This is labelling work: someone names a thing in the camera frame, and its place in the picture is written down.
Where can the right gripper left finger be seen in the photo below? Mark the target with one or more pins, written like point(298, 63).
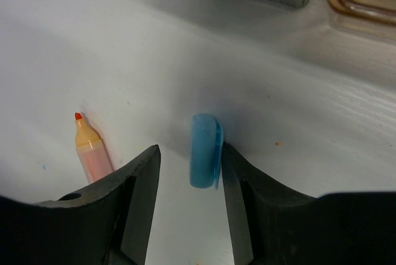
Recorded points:
point(106, 222)

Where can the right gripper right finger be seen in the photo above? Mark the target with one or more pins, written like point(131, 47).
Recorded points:
point(271, 223)

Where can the orange highlighter pen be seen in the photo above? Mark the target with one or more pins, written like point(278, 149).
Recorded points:
point(91, 150)

